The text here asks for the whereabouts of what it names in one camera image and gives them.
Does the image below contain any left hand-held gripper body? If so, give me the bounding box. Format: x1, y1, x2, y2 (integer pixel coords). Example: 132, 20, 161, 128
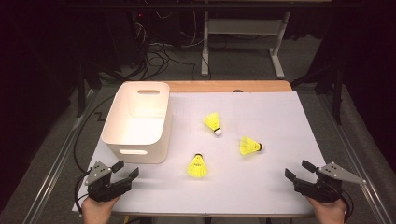
84, 161, 134, 203

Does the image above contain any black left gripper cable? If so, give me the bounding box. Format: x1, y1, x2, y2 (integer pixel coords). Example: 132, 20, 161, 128
73, 93, 117, 217

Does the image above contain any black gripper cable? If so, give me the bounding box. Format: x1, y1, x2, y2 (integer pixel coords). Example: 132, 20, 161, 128
340, 189, 355, 222
73, 93, 117, 217

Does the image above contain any person's right hand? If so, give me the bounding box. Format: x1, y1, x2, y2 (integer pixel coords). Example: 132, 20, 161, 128
305, 195, 349, 224

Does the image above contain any metal floor rail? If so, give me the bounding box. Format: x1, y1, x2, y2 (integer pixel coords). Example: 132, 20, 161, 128
21, 88, 101, 224
316, 91, 391, 224

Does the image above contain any white plastic bin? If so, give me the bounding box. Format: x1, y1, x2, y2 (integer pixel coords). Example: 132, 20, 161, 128
101, 81, 173, 165

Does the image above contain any black metal stand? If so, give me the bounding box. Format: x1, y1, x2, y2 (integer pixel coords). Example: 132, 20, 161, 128
290, 60, 345, 126
74, 60, 125, 119

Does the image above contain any tangle of floor cables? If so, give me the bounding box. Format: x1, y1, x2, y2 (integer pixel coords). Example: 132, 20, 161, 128
130, 8, 213, 82

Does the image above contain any dark computer case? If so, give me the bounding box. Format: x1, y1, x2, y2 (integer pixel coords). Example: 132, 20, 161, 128
106, 8, 150, 68

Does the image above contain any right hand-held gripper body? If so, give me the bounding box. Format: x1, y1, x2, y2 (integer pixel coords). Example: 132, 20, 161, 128
293, 161, 368, 204

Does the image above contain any person's left hand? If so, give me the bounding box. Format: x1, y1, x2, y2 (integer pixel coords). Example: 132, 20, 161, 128
81, 195, 120, 224

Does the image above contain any yellow plastic shuttlecock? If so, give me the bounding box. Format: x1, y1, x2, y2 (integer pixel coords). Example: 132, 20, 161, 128
203, 112, 223, 137
186, 152, 209, 179
239, 135, 264, 157

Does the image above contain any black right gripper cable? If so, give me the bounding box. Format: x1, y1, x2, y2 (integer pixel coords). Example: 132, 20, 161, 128
340, 189, 355, 222

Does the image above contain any white metal desk frame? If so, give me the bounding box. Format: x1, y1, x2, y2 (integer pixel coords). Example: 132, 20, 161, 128
200, 10, 292, 80

